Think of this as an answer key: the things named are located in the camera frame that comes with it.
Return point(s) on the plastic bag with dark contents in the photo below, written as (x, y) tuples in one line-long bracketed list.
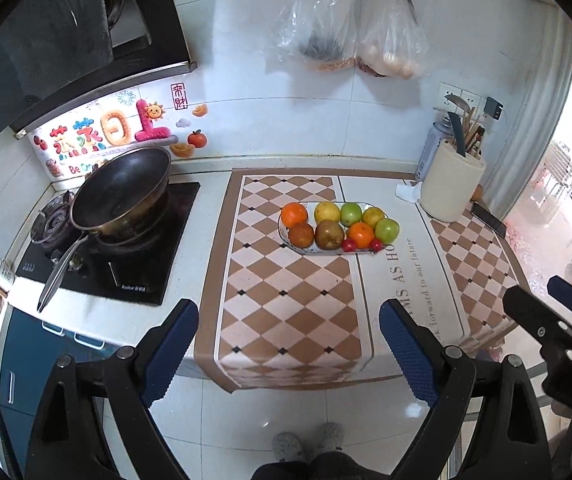
[(316, 25)]

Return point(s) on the white wall socket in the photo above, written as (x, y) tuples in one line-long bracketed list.
[(458, 95)]

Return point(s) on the small orange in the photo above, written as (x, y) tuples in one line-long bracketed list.
[(360, 235)]

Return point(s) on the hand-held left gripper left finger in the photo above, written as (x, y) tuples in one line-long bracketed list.
[(166, 355)]

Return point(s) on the blue cabinet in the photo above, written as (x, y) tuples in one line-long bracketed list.
[(31, 360)]

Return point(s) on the black gas stove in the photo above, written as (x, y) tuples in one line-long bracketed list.
[(166, 260)]

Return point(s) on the large orange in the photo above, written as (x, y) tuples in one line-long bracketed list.
[(294, 214)]

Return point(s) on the white lettered checkered mat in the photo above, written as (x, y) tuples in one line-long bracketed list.
[(405, 300)]

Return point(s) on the person's legs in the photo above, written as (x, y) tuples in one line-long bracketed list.
[(316, 467)]

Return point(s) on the black wok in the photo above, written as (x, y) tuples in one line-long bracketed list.
[(121, 185)]

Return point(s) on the grey slipper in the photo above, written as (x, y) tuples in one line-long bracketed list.
[(330, 437), (288, 447)]

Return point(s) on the brown checkered mat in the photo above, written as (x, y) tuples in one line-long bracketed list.
[(276, 310)]

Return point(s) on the small yellow mandarin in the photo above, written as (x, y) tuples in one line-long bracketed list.
[(373, 216)]

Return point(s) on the green apple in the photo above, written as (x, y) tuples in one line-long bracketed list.
[(350, 213), (387, 230)]

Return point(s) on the yellow pear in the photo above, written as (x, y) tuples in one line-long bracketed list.
[(327, 211)]

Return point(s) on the red cherry tomato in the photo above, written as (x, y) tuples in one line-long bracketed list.
[(349, 245), (375, 246)]

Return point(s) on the black range hood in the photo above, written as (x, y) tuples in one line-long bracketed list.
[(41, 35)]

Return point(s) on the bundle of chopsticks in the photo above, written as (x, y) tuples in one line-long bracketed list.
[(475, 135)]

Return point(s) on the orange outside plate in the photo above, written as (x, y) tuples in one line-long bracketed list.
[(301, 234)]

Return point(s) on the floral glass plate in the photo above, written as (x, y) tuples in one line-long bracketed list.
[(283, 230)]

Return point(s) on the white cup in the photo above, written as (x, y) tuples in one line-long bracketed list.
[(3, 274)]

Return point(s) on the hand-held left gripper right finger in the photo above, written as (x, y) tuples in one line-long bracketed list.
[(408, 350)]

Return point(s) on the black plug adapter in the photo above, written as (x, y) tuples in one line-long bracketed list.
[(493, 107)]

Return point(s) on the colourful wall sticker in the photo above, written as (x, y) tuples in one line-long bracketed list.
[(116, 130)]

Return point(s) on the cream utensil holder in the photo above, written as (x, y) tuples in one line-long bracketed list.
[(450, 185)]

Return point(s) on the plastic bag with eggs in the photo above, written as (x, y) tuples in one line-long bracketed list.
[(390, 45)]

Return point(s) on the grey gas canister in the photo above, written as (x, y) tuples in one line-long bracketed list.
[(433, 150)]

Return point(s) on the brown pear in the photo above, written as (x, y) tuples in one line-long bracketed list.
[(329, 236)]

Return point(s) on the white tissue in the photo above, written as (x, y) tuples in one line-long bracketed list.
[(408, 192)]

